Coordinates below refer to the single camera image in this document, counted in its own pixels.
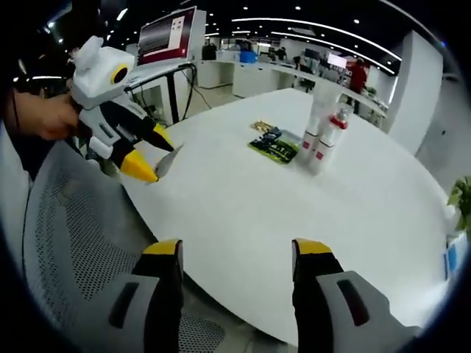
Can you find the red collar skincare bottle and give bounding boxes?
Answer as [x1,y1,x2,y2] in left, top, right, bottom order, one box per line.
[328,107,351,159]

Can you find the green potted plant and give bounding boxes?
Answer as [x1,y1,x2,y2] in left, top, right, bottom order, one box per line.
[447,176,471,233]

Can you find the grey mesh office chair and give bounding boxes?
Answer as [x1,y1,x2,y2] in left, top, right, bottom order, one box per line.
[21,139,258,353]

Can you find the long white counter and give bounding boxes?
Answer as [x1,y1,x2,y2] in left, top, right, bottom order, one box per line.
[200,58,389,126]

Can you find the large computer monitor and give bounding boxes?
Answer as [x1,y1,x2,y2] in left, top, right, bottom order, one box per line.
[136,6,198,67]

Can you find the blue tissue box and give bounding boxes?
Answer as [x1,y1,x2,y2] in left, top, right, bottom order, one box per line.
[443,238,461,281]

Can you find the green snack packet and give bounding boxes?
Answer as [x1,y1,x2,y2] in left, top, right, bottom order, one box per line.
[248,129,300,166]

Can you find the black desk cables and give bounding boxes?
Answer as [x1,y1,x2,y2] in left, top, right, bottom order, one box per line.
[183,65,215,112]

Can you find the white standing desk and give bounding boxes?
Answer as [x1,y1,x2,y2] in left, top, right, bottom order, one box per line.
[124,62,200,124]

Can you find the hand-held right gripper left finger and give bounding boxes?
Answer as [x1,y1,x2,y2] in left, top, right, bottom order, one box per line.
[81,238,184,353]

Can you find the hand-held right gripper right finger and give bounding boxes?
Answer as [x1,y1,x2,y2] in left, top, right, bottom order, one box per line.
[291,238,425,353]

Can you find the person's left hand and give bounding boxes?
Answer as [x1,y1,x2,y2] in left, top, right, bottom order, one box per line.
[17,91,84,141]

